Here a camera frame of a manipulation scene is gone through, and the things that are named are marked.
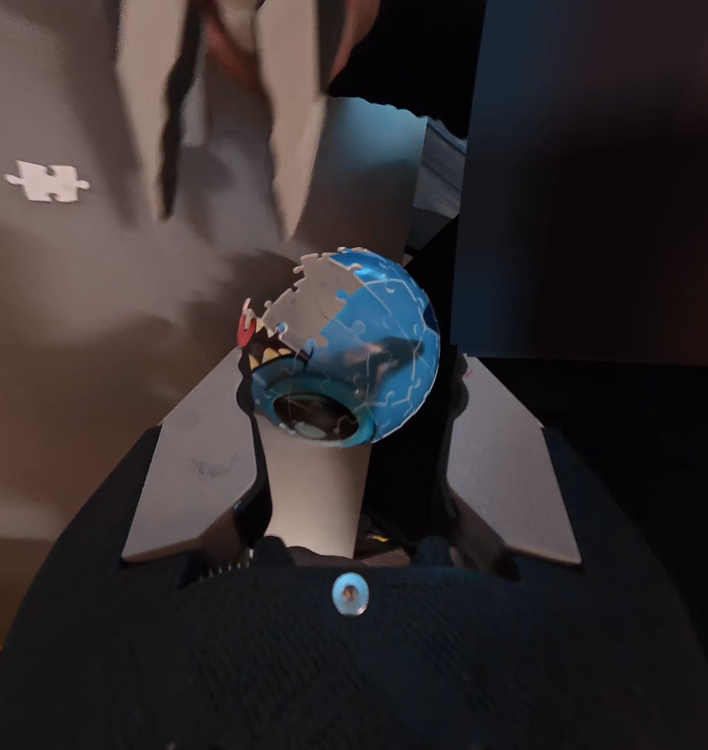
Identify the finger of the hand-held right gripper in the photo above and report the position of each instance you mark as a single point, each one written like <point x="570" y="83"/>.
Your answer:
<point x="295" y="88"/>
<point x="146" y="88"/>

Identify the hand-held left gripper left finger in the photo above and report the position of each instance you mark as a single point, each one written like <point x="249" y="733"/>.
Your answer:
<point x="195" y="469"/>

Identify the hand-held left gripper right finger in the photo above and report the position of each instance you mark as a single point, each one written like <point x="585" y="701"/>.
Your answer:
<point x="500" y="469"/>

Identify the blue puzzle ball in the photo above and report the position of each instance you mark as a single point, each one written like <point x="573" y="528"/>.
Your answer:
<point x="377" y="328"/>

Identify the person's right forearm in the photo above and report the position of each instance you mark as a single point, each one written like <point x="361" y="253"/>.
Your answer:
<point x="424" y="53"/>

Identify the person's right hand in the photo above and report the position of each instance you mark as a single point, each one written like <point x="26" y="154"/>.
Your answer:
<point x="231" y="47"/>

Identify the grey fabric chair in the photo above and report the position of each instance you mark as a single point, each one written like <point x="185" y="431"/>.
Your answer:
<point x="441" y="176"/>

